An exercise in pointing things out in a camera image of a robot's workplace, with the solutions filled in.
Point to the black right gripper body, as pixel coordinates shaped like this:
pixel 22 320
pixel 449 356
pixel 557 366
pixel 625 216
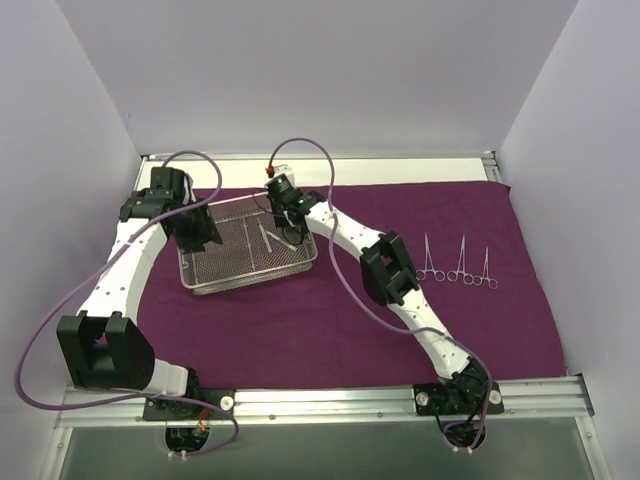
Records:
pixel 290 218

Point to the steel forceps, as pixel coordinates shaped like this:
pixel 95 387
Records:
pixel 459 273
pixel 429 268

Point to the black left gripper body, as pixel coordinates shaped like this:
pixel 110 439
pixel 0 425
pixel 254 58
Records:
pixel 198 228

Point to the purple cloth wrap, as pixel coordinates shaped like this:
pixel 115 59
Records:
pixel 318 329

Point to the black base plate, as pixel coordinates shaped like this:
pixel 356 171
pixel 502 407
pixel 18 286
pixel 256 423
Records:
pixel 220 404
pixel 431 399

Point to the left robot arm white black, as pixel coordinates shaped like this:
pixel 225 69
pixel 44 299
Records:
pixel 102 345

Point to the steel scalpel handle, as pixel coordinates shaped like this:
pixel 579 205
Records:
pixel 265 238

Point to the steel scissors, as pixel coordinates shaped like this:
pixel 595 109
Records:
pixel 485 278

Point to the metal mesh instrument tray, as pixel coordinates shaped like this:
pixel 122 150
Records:
pixel 242 259

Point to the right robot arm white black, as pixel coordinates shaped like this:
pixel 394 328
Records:
pixel 389 279

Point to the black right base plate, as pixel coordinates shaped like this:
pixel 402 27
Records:
pixel 431 399

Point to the aluminium front rail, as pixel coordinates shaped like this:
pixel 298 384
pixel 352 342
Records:
pixel 565 397

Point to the steel tweezers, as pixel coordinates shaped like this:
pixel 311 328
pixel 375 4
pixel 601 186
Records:
pixel 281 241

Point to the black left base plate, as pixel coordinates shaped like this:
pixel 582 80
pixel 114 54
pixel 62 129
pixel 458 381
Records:
pixel 220 404

